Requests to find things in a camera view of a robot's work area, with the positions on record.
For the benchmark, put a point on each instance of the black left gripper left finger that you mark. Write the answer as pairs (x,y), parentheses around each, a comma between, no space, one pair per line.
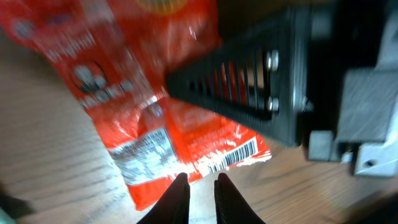
(173,206)

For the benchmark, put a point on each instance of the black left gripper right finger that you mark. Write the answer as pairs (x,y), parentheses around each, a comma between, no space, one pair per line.
(231,207)

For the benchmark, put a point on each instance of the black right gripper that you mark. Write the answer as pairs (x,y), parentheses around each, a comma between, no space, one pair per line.
(352,83)

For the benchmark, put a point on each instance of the red Hacks candy bag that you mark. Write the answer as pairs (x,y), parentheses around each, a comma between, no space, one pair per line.
(114,57)

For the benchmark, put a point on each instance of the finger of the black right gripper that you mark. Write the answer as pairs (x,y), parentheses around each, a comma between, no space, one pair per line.
(257,79)

